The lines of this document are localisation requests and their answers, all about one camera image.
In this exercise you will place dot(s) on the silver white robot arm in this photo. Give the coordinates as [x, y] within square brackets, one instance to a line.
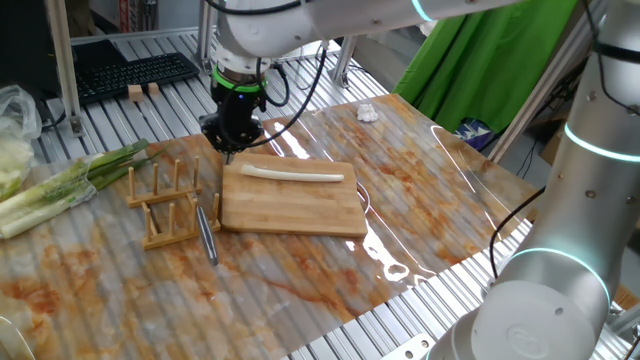
[575, 200]

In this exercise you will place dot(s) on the crumpled white tissue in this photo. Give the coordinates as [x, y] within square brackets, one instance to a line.
[367, 113]

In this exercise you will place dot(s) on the green cloth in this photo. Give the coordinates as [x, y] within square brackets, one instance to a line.
[475, 60]

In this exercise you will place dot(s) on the wooden cutting board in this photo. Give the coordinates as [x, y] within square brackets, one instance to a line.
[290, 207]

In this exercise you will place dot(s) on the clear bag with cabbage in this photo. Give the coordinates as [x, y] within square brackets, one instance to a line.
[15, 140]

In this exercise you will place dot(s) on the blue patterned bag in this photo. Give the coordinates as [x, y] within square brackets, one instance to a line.
[472, 132]

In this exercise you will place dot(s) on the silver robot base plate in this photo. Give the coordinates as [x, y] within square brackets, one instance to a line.
[407, 347]

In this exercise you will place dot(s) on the marble pattern plastic mat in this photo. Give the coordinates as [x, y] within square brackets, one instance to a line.
[200, 300]

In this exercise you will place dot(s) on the green scallion bunch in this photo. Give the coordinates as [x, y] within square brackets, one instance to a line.
[45, 200]

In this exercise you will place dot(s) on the aluminium frame post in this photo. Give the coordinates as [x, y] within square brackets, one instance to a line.
[345, 60]
[62, 60]
[203, 40]
[540, 90]

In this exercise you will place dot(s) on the black monitor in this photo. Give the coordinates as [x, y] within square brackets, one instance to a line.
[25, 45]

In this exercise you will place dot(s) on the wooden peg rack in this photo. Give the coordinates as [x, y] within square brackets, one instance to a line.
[165, 237]

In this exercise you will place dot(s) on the small wooden cube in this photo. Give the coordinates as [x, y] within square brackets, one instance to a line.
[153, 89]
[135, 93]

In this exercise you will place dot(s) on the steel cleaver knife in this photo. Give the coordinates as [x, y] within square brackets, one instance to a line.
[207, 235]

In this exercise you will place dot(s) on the white scallion stalk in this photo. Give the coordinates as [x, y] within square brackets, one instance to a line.
[295, 175]

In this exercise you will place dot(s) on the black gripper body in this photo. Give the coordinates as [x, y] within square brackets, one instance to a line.
[232, 125]

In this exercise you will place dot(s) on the black keyboard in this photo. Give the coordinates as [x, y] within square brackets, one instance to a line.
[135, 75]

